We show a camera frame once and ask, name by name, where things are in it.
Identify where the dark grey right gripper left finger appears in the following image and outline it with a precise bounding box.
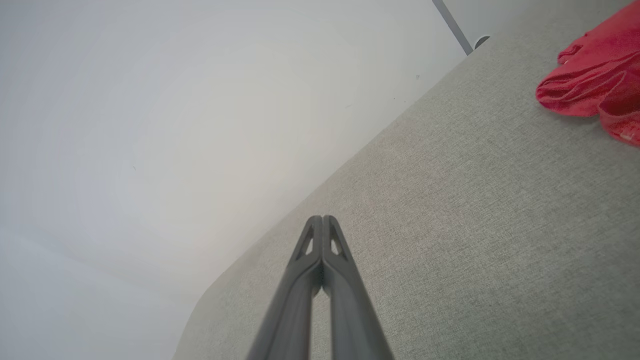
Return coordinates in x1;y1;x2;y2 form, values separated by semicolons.
247;215;324;360

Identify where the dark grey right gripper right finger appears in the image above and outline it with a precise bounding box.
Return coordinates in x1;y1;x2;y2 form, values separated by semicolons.
322;215;396;360

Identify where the red and white jersey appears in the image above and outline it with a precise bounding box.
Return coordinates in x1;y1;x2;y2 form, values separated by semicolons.
535;0;640;149

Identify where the grey fabric sofa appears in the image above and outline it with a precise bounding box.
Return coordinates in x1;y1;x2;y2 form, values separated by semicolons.
172;0;640;360

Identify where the grey metal pole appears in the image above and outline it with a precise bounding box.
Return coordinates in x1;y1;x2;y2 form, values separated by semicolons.
432;0;475;56

